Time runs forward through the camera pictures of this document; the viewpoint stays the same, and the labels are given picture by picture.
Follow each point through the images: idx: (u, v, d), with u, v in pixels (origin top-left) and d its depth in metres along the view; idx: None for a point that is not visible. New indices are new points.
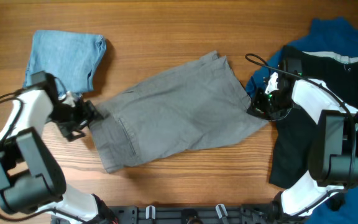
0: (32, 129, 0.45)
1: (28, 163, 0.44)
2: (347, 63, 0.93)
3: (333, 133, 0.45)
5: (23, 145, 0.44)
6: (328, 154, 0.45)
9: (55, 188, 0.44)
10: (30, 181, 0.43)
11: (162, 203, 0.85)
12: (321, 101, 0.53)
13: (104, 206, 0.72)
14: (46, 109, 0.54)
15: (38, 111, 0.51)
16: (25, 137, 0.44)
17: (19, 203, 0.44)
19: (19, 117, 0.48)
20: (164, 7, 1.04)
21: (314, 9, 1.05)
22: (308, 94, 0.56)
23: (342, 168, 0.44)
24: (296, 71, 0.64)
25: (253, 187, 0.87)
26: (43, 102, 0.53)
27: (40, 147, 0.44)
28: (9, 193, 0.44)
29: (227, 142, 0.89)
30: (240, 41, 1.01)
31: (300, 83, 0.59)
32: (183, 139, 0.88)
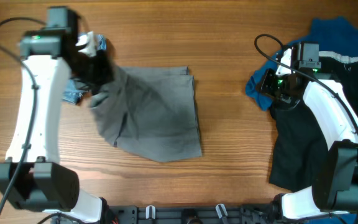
0: (51, 166, 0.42)
1: (45, 191, 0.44)
2: (346, 62, 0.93)
3: (344, 171, 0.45)
5: (41, 182, 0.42)
6: (337, 190, 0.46)
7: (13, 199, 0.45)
9: (64, 204, 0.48)
10: (44, 201, 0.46)
11: (162, 203, 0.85)
12: (336, 115, 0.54)
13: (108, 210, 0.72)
14: (64, 74, 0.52)
15: (55, 94, 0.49)
16: (44, 177, 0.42)
17: (32, 209, 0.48)
19: (33, 126, 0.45)
20: (164, 7, 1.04)
21: (314, 9, 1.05)
22: (321, 103, 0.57)
23: (348, 200, 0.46)
24: (311, 59, 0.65)
25: (253, 187, 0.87)
26: (61, 73, 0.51)
27: (56, 179, 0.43)
28: (25, 205, 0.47)
29: (174, 156, 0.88)
30: (241, 41, 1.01)
31: (315, 85, 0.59)
32: (149, 149, 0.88)
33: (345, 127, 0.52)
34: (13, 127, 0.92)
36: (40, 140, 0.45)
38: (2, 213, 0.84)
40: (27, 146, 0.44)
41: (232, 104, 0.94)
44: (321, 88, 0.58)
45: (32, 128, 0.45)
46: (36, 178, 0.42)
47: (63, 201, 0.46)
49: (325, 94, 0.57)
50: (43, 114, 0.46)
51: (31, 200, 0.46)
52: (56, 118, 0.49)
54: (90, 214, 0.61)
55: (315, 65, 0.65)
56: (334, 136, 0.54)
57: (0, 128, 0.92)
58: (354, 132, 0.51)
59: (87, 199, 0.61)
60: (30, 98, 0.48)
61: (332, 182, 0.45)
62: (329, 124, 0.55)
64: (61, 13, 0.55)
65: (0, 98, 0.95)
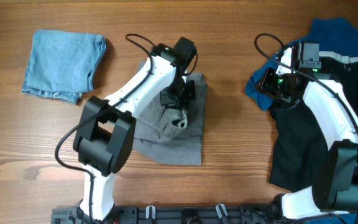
0: (133, 124, 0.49)
1: (110, 141, 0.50)
2: (346, 62, 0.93)
3: (344, 172, 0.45)
5: (118, 129, 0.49)
6: (337, 190, 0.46)
7: (84, 130, 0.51)
9: (112, 168, 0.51)
10: (101, 152, 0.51)
11: (163, 203, 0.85)
12: (336, 116, 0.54)
13: (109, 216, 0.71)
14: (165, 83, 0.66)
15: (156, 86, 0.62)
16: (123, 125, 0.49)
17: (85, 154, 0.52)
19: (134, 92, 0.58)
20: (164, 7, 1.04)
21: (313, 9, 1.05)
22: (321, 104, 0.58)
23: (348, 200, 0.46)
24: (311, 59, 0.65)
25: (253, 187, 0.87)
26: (166, 78, 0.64)
27: (126, 139, 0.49)
28: (84, 143, 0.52)
29: (175, 159, 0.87)
30: (241, 41, 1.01)
31: (315, 85, 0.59)
32: (150, 150, 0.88)
33: (345, 127, 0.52)
34: (13, 128, 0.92)
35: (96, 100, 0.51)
36: (132, 101, 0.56)
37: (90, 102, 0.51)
38: (2, 213, 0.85)
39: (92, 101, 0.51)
40: (123, 99, 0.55)
41: (232, 104, 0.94)
44: (321, 88, 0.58)
45: (134, 93, 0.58)
46: (117, 123, 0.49)
47: (114, 163, 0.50)
49: (325, 94, 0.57)
50: (143, 89, 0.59)
51: (94, 142, 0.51)
52: (148, 100, 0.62)
54: (102, 208, 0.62)
55: (315, 65, 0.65)
56: (334, 136, 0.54)
57: (0, 128, 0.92)
58: (355, 132, 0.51)
59: (109, 195, 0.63)
60: (143, 77, 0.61)
61: (332, 182, 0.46)
62: (330, 123, 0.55)
64: (188, 48, 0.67)
65: (0, 98, 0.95)
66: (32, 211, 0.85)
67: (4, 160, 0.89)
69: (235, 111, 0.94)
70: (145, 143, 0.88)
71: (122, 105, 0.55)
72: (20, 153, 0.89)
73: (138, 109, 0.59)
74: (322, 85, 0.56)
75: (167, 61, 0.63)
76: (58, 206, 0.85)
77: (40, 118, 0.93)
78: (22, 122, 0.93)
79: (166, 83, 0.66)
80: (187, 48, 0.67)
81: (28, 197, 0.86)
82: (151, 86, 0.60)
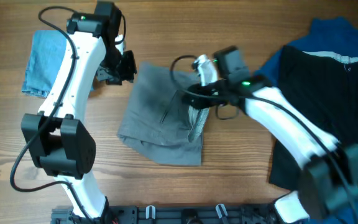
0: (78, 123, 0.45)
1: (65, 149, 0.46)
2: (346, 63, 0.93)
3: (322, 184, 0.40)
5: (65, 135, 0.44)
6: (325, 201, 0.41)
7: (35, 152, 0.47)
9: (82, 168, 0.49)
10: (62, 162, 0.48)
11: (163, 203, 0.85)
12: (289, 130, 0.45)
13: (109, 211, 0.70)
14: (97, 60, 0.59)
15: (88, 68, 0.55)
16: (69, 129, 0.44)
17: (50, 168, 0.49)
19: (66, 89, 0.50)
20: (164, 7, 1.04)
21: (313, 10, 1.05)
22: (269, 119, 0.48)
23: (340, 205, 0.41)
24: (238, 68, 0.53)
25: (253, 187, 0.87)
26: (97, 51, 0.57)
27: (80, 138, 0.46)
28: (43, 160, 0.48)
29: (174, 159, 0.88)
30: (240, 41, 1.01)
31: (255, 101, 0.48)
32: (150, 151, 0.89)
33: (304, 141, 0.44)
34: (13, 128, 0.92)
35: (30, 116, 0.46)
36: (67, 102, 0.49)
37: (23, 121, 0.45)
38: (2, 213, 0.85)
39: (26, 118, 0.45)
40: (58, 103, 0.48)
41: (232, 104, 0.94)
44: (263, 102, 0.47)
45: (67, 88, 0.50)
46: (62, 130, 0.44)
47: (81, 164, 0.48)
49: (268, 108, 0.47)
50: (77, 79, 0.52)
51: (51, 156, 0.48)
52: (87, 89, 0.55)
54: (93, 208, 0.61)
55: (247, 74, 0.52)
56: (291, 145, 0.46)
57: (0, 128, 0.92)
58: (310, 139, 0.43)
59: (96, 192, 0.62)
60: (69, 64, 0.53)
61: (319, 198, 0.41)
62: (285, 137, 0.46)
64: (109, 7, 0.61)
65: (0, 98, 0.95)
66: (32, 211, 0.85)
67: (4, 160, 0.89)
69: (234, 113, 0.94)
70: (144, 143, 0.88)
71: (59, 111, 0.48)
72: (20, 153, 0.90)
73: (80, 106, 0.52)
74: (260, 99, 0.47)
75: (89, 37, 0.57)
76: (58, 206, 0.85)
77: None
78: None
79: (98, 58, 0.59)
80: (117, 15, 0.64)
81: (28, 197, 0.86)
82: (84, 72, 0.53)
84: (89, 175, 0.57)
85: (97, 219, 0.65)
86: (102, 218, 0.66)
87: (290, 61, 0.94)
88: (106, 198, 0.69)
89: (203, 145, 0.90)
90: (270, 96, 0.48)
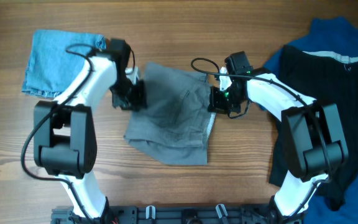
0: (89, 111, 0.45)
1: (71, 139, 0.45)
2: (346, 63, 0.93)
3: (301, 132, 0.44)
5: (75, 121, 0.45)
6: (302, 152, 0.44)
7: (40, 139, 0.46)
9: (84, 167, 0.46)
10: (65, 154, 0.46)
11: (163, 203, 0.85)
12: (276, 96, 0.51)
13: (109, 211, 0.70)
14: (109, 81, 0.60)
15: (101, 82, 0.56)
16: (80, 113, 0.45)
17: (49, 163, 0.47)
19: (81, 88, 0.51)
20: (164, 7, 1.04)
21: (313, 10, 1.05)
22: (261, 93, 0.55)
23: (317, 162, 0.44)
24: (243, 66, 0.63)
25: (253, 187, 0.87)
26: (109, 74, 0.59)
27: (87, 128, 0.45)
28: (45, 151, 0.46)
29: (179, 162, 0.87)
30: (241, 41, 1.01)
31: (252, 81, 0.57)
32: (156, 154, 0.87)
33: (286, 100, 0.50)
34: (13, 127, 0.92)
35: (45, 101, 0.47)
36: (80, 98, 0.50)
37: (37, 106, 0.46)
38: (2, 213, 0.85)
39: (40, 104, 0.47)
40: (73, 95, 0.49)
41: None
44: (257, 81, 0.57)
45: (81, 88, 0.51)
46: (73, 116, 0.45)
47: (83, 158, 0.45)
49: (262, 86, 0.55)
50: (91, 83, 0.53)
51: (55, 148, 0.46)
52: (96, 98, 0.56)
54: (94, 208, 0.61)
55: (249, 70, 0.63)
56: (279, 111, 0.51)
57: (0, 128, 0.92)
58: (293, 100, 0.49)
59: (96, 192, 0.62)
60: (84, 74, 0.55)
61: (296, 145, 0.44)
62: (275, 106, 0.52)
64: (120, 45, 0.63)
65: (0, 98, 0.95)
66: (32, 211, 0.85)
67: (4, 160, 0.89)
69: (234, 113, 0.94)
70: (150, 144, 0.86)
71: (72, 103, 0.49)
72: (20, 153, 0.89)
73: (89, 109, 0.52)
74: (256, 77, 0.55)
75: (104, 59, 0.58)
76: (58, 206, 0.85)
77: None
78: (22, 122, 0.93)
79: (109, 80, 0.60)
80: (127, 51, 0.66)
81: (28, 197, 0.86)
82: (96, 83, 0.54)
84: (90, 175, 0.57)
85: (97, 220, 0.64)
86: (102, 218, 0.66)
87: (290, 61, 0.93)
88: (106, 198, 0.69)
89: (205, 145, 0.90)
90: (265, 77, 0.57)
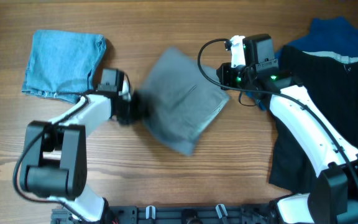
0: (82, 129, 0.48)
1: (62, 157, 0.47)
2: (347, 63, 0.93)
3: (340, 198, 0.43)
5: (68, 138, 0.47)
6: (337, 212, 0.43)
7: (30, 159, 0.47)
9: (73, 190, 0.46)
10: (53, 175, 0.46)
11: (162, 203, 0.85)
12: (311, 134, 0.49)
13: (109, 210, 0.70)
14: (102, 116, 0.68)
15: (97, 112, 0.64)
16: (74, 132, 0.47)
17: (37, 186, 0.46)
19: (78, 112, 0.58)
20: (164, 7, 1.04)
21: (313, 10, 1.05)
22: (291, 118, 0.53)
23: (347, 217, 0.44)
24: (267, 58, 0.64)
25: (253, 187, 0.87)
26: (103, 109, 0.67)
27: (79, 145, 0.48)
28: (33, 174, 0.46)
29: (175, 167, 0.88)
30: None
31: (279, 98, 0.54)
32: (151, 158, 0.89)
33: (326, 146, 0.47)
34: (13, 128, 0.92)
35: (37, 121, 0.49)
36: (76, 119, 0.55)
37: (30, 125, 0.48)
38: (2, 213, 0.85)
39: (32, 124, 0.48)
40: (68, 116, 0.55)
41: (232, 104, 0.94)
44: (288, 100, 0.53)
45: (77, 113, 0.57)
46: (66, 134, 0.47)
47: (72, 182, 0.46)
49: (293, 107, 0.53)
50: (86, 110, 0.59)
51: (43, 169, 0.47)
52: (92, 125, 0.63)
54: (92, 214, 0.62)
55: (272, 64, 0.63)
56: (311, 151, 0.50)
57: (0, 128, 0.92)
58: (330, 148, 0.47)
59: (93, 199, 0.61)
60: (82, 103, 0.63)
61: (332, 208, 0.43)
62: (307, 140, 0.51)
64: (114, 74, 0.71)
65: (0, 98, 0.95)
66: (32, 212, 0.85)
67: (4, 161, 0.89)
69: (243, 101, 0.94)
70: (147, 152, 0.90)
71: (66, 121, 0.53)
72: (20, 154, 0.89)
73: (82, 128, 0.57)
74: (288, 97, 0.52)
75: (101, 96, 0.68)
76: (58, 206, 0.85)
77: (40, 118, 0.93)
78: (22, 122, 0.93)
79: (102, 116, 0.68)
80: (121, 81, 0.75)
81: None
82: (91, 108, 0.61)
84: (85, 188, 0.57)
85: (97, 221, 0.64)
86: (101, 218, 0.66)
87: (291, 61, 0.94)
88: (104, 198, 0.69)
89: (204, 145, 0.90)
90: (293, 95, 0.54)
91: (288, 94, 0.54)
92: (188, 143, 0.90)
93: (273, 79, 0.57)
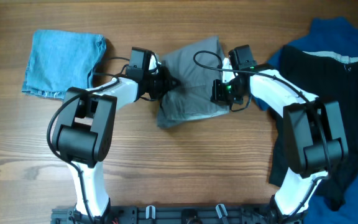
0: (114, 99, 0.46)
1: (92, 122, 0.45)
2: (346, 63, 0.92)
3: (301, 129, 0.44)
5: (100, 106, 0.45)
6: (302, 147, 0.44)
7: (64, 120, 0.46)
9: (99, 155, 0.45)
10: (84, 137, 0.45)
11: (162, 203, 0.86)
12: (279, 91, 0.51)
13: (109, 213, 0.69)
14: (130, 99, 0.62)
15: (126, 94, 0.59)
16: (106, 101, 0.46)
17: (66, 145, 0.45)
19: (110, 87, 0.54)
20: (164, 7, 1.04)
21: (313, 10, 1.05)
22: (263, 88, 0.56)
23: (319, 158, 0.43)
24: (247, 60, 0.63)
25: (253, 187, 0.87)
26: (131, 91, 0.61)
27: (110, 115, 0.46)
28: (64, 134, 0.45)
29: (176, 167, 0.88)
30: (240, 41, 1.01)
31: (255, 76, 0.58)
32: (152, 157, 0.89)
33: (289, 96, 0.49)
34: (13, 128, 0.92)
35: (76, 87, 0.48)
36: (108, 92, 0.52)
37: (69, 89, 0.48)
38: (2, 213, 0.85)
39: (73, 88, 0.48)
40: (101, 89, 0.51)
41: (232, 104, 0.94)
44: (260, 77, 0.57)
45: (110, 88, 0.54)
46: (99, 102, 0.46)
47: (99, 147, 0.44)
49: (265, 81, 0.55)
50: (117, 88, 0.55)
51: (74, 130, 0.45)
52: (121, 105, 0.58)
54: (97, 205, 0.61)
55: (252, 65, 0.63)
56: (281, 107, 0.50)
57: (0, 128, 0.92)
58: (297, 96, 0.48)
59: (102, 185, 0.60)
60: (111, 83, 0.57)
61: (297, 142, 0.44)
62: (273, 101, 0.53)
64: (142, 56, 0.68)
65: (0, 98, 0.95)
66: (32, 211, 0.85)
67: (4, 160, 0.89)
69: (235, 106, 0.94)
70: (148, 150, 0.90)
71: (100, 92, 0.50)
72: (20, 153, 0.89)
73: None
74: (260, 73, 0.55)
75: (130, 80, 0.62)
76: (58, 206, 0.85)
77: (40, 118, 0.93)
78: (22, 122, 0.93)
79: (130, 99, 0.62)
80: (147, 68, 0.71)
81: (28, 197, 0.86)
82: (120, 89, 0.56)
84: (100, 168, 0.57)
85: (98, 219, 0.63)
86: (102, 218, 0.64)
87: (290, 60, 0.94)
88: (109, 199, 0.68)
89: (204, 145, 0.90)
90: (267, 72, 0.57)
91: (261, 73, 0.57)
92: (188, 143, 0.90)
93: (253, 70, 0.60)
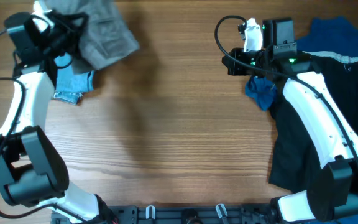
0: (38, 129, 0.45)
1: (32, 163, 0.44)
2: (346, 63, 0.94)
3: (341, 191, 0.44)
5: (28, 145, 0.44)
6: (335, 204, 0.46)
7: (4, 179, 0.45)
9: (58, 185, 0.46)
10: (35, 180, 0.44)
11: (162, 203, 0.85)
12: (324, 124, 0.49)
13: (105, 206, 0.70)
14: (48, 91, 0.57)
15: (40, 96, 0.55)
16: (31, 135, 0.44)
17: (23, 196, 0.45)
19: (22, 108, 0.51)
20: (164, 7, 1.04)
21: (313, 10, 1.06)
22: (302, 103, 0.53)
23: (346, 210, 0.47)
24: (286, 41, 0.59)
25: (253, 187, 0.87)
26: (45, 84, 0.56)
27: (44, 146, 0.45)
28: (13, 188, 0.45)
29: (176, 166, 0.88)
30: (240, 41, 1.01)
31: (295, 83, 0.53)
32: (152, 157, 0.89)
33: (336, 138, 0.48)
34: None
35: None
36: (24, 121, 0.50)
37: None
38: (2, 213, 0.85)
39: None
40: (15, 121, 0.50)
41: (232, 104, 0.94)
44: (302, 87, 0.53)
45: (22, 109, 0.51)
46: (23, 140, 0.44)
47: (55, 178, 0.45)
49: (308, 94, 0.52)
50: (30, 103, 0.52)
51: (22, 179, 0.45)
52: (42, 109, 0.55)
54: (90, 211, 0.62)
55: (289, 48, 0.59)
56: (319, 139, 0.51)
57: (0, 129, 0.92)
58: (342, 141, 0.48)
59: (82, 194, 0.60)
60: (19, 96, 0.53)
61: (332, 200, 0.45)
62: (315, 125, 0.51)
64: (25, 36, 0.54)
65: (0, 98, 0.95)
66: (32, 212, 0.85)
67: None
69: (238, 105, 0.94)
70: (150, 150, 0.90)
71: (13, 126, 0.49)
72: None
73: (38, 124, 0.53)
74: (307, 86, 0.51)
75: (33, 72, 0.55)
76: None
77: None
78: None
79: (49, 91, 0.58)
80: (39, 37, 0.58)
81: None
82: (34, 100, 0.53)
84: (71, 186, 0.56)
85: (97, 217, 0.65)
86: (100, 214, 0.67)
87: None
88: (96, 195, 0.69)
89: (204, 145, 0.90)
90: (309, 83, 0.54)
91: (304, 80, 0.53)
92: (188, 143, 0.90)
93: (291, 61, 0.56)
